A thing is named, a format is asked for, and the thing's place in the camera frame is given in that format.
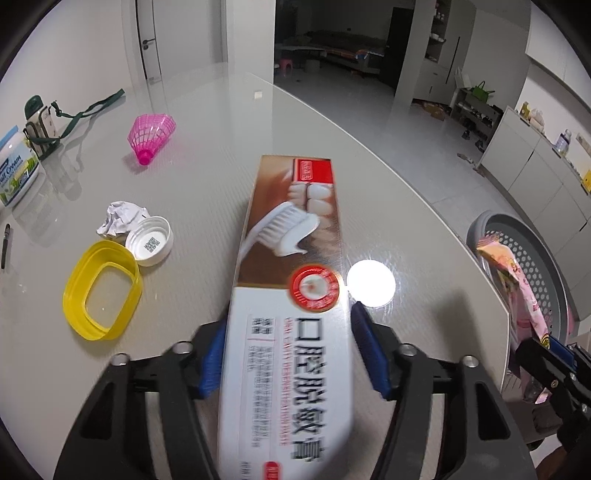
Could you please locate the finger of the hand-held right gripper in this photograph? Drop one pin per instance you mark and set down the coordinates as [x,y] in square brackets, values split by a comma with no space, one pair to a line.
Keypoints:
[540,364]
[582,356]

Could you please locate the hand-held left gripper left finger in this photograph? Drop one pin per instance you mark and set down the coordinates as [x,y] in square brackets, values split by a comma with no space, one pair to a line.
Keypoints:
[212,360]

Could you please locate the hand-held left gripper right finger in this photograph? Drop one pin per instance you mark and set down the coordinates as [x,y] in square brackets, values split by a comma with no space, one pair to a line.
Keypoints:
[369,355]

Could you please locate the toothpaste box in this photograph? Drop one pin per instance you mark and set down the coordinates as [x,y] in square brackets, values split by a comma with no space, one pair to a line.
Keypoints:
[286,295]

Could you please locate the grey perforated laundry basket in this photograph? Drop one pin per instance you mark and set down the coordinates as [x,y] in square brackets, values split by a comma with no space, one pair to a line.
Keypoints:
[535,258]

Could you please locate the white jar lid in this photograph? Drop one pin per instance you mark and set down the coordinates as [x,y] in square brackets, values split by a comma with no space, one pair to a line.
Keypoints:
[150,242]

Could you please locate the crumpled white paper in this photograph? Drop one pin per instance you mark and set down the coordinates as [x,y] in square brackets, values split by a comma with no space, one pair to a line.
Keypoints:
[120,219]

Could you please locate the yellow box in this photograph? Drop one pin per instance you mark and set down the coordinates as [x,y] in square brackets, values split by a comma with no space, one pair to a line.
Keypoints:
[587,181]

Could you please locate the white base cabinet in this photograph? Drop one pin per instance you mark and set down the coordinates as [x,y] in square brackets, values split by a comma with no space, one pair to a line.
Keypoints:
[535,161]

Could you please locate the pink plastic shuttlecock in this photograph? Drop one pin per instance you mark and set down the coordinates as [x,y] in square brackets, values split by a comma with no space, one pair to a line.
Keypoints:
[152,134]

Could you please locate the black pen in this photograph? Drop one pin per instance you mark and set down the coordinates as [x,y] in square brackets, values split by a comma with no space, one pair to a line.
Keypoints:
[5,244]

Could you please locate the cardboard box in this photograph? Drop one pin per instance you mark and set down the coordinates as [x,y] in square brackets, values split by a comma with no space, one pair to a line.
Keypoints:
[434,110]

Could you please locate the shoe rack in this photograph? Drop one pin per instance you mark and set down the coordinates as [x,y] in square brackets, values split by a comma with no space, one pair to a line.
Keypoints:
[475,117]

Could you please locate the white cream tub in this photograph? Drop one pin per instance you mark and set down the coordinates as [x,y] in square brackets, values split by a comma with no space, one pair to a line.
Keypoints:
[16,170]

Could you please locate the green handbag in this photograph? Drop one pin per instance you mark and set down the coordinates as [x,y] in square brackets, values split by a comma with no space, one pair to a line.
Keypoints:
[480,92]

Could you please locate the water bottle with green cap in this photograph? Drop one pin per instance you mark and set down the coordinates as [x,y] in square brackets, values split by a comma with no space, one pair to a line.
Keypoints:
[39,124]

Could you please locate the grey stool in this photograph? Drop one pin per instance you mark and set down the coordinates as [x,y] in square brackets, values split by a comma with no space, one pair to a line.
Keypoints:
[314,64]

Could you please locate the pink plastic stool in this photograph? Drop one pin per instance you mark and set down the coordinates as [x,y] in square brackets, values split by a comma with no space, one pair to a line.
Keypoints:
[285,65]

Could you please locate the tall shelf cabinet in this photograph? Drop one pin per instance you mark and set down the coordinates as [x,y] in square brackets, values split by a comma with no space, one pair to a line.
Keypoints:
[436,50]

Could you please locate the dark sofa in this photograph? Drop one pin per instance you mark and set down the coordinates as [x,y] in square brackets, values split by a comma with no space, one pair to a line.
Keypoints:
[346,44]

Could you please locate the low coffee table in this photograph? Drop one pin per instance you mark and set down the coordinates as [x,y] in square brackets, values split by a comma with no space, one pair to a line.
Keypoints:
[300,48]

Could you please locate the white door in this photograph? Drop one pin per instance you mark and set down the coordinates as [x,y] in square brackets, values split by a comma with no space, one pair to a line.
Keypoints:
[147,39]

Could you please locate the white wall cabinet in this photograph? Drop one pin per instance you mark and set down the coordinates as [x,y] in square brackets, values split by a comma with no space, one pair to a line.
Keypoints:
[561,37]

